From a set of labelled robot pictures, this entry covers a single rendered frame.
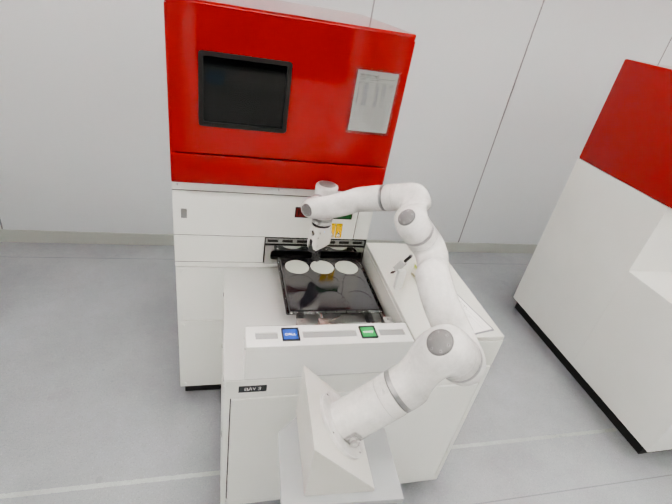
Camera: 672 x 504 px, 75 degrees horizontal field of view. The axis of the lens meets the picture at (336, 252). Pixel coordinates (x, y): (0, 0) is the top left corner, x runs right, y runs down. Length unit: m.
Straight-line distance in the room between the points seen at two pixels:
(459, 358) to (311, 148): 0.95
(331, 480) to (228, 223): 1.06
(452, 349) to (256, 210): 1.04
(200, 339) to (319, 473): 1.18
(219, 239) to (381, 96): 0.85
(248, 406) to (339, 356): 0.35
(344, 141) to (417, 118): 1.84
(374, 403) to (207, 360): 1.28
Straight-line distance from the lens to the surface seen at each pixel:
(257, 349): 1.37
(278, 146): 1.64
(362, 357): 1.48
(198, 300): 2.04
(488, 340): 1.66
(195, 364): 2.32
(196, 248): 1.88
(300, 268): 1.82
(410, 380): 1.13
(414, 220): 1.26
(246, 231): 1.84
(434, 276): 1.22
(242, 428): 1.65
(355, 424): 1.20
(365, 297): 1.73
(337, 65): 1.60
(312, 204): 1.54
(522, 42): 3.71
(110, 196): 3.51
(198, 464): 2.27
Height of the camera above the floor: 1.92
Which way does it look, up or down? 31 degrees down
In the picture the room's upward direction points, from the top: 11 degrees clockwise
